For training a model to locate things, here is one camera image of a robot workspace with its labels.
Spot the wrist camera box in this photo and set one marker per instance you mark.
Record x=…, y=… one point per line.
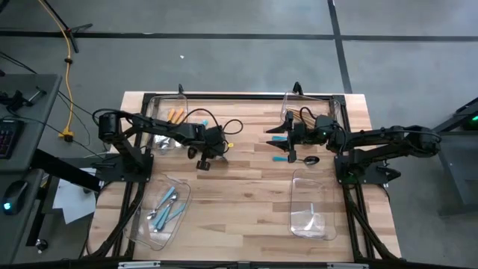
x=221, y=139
x=325, y=122

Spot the grey stereo camera box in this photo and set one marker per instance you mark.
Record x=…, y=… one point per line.
x=243, y=265

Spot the dark grey table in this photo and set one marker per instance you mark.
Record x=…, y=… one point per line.
x=459, y=168

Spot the black device green light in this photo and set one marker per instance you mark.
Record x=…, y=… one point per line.
x=473, y=119

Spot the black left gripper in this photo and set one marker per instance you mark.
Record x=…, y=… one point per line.
x=209, y=140

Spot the black rig diagonal strut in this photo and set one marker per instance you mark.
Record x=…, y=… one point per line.
x=119, y=224
x=367, y=228

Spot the black desk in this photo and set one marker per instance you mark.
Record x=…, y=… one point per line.
x=18, y=231

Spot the clear plastic bin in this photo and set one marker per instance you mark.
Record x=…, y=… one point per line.
x=313, y=187
x=298, y=98
x=149, y=239
x=157, y=102

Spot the grey desk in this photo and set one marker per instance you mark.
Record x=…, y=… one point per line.
x=37, y=130

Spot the silver aluminium bracket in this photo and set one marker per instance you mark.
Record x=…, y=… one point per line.
x=139, y=265
x=347, y=266

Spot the black clamp tool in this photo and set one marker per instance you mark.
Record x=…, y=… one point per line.
x=15, y=100

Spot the black device blue light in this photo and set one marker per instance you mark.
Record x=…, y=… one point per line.
x=15, y=194

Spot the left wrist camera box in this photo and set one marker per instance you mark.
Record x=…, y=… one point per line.
x=221, y=139

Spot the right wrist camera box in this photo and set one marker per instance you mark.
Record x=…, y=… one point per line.
x=325, y=122

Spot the black table frame rail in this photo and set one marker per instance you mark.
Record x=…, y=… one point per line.
x=242, y=96

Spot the black round knob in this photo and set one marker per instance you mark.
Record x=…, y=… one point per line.
x=42, y=244

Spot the black keyboard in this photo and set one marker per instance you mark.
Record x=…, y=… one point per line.
x=7, y=138

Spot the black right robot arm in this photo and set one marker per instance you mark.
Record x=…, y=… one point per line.
x=373, y=140

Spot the black tripod stand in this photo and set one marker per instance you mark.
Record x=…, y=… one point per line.
x=84, y=27

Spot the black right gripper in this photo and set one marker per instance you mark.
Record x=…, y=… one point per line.
x=304, y=133

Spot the black rig floor beam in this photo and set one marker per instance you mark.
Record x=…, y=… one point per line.
x=63, y=170

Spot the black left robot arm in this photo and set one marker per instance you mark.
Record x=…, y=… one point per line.
x=160, y=127

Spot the black corner bracket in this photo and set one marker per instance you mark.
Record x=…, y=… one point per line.
x=297, y=87
x=180, y=89

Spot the white paper sheets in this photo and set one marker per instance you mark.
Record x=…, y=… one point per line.
x=74, y=201

